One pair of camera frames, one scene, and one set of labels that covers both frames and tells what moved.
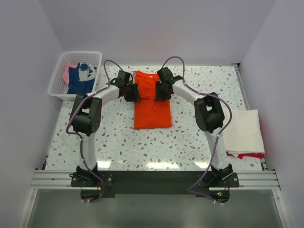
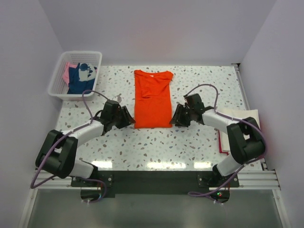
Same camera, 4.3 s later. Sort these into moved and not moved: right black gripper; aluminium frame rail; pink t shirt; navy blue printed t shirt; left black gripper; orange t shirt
Moved: left black gripper; right black gripper
Not moved: orange t shirt; pink t shirt; aluminium frame rail; navy blue printed t shirt
